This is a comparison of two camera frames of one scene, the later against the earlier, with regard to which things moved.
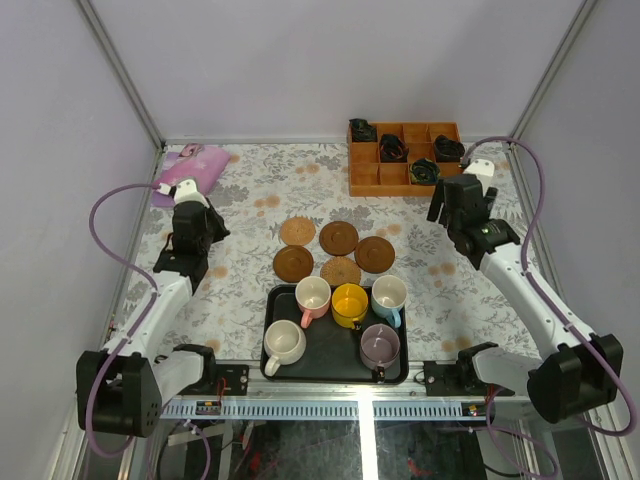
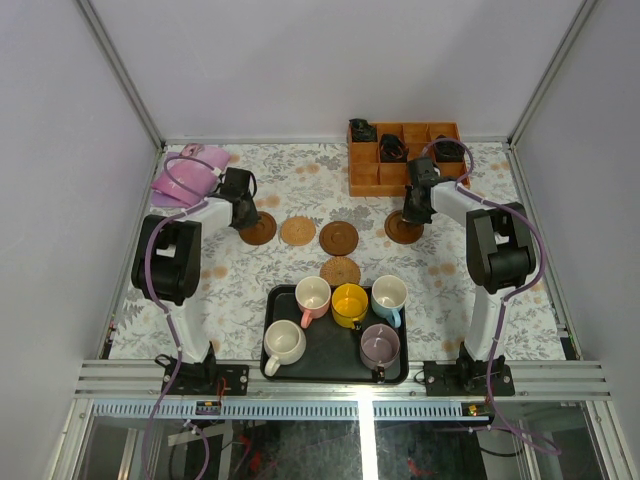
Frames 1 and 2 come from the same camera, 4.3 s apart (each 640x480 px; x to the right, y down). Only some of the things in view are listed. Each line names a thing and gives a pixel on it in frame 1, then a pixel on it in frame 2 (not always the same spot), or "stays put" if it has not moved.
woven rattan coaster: [340, 270] stays put
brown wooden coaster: [292, 263] -> [261, 232]
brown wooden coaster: [374, 254] -> [401, 231]
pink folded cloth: [204, 164] stays put
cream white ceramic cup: [284, 343] stays put
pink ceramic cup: [312, 295] stays put
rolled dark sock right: [447, 150] stays put
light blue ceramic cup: [388, 294] stays put
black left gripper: [211, 226] -> [246, 215]
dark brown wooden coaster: [338, 238] stays put
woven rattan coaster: [297, 231] stays put
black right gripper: [437, 200] -> [409, 216]
